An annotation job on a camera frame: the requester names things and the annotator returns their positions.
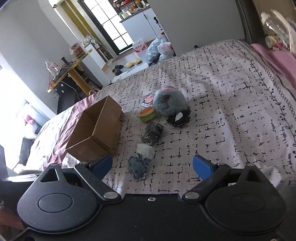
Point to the pink satin sheet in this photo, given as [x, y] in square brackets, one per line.
[59, 154]

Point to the yellow slipper right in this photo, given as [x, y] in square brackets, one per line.
[137, 61]

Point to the dark cloth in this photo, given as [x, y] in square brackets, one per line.
[152, 133]

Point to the blue patterned cloth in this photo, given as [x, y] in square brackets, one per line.
[138, 166]

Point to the brown cardboard box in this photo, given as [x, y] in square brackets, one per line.
[97, 132]

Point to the grey white folded cloth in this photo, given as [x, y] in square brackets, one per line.
[145, 150]

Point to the red snack box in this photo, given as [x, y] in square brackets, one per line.
[77, 50]

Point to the grey garbage bag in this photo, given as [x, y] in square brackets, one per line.
[152, 52]

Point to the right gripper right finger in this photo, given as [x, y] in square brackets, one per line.
[214, 177]

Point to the grey plush toy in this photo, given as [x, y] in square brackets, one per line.
[169, 100]

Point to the white kitchen cabinet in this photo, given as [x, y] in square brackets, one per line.
[143, 25]

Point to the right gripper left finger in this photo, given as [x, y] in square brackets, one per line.
[92, 175]

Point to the yellow slipper left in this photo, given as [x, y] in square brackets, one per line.
[129, 65]

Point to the yellow slipper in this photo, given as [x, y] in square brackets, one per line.
[137, 61]
[129, 65]

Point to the burger squishy toy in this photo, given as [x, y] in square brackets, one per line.
[147, 114]

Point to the clear plastic bottle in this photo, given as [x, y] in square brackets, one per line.
[274, 24]

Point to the bottled water pack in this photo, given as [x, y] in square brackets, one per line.
[139, 46]

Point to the patterned white bedspread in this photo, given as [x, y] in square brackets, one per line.
[242, 112]

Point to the round yellow edged table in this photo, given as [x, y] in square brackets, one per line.
[69, 70]

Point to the white plastic bag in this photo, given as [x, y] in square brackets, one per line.
[166, 51]

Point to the pink pillow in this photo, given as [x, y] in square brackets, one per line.
[282, 61]

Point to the blue tissue packet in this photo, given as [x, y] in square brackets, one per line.
[147, 101]

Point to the black slippers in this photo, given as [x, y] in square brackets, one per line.
[117, 69]

